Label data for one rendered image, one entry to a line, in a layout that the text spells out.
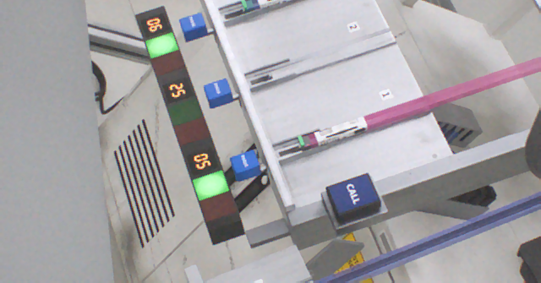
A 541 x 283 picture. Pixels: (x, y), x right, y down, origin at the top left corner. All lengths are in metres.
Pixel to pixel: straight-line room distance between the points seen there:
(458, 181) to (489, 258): 0.44
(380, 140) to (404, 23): 0.77
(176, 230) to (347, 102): 0.66
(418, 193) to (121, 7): 1.52
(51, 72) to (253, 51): 0.24
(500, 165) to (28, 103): 0.54
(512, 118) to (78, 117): 1.00
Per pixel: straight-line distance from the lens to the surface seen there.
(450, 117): 1.80
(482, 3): 3.70
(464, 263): 1.65
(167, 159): 1.96
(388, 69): 1.35
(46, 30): 1.41
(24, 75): 1.33
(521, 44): 3.57
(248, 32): 1.40
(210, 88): 1.34
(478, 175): 1.29
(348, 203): 1.20
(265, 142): 1.27
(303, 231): 1.25
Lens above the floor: 1.40
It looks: 31 degrees down
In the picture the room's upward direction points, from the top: 45 degrees clockwise
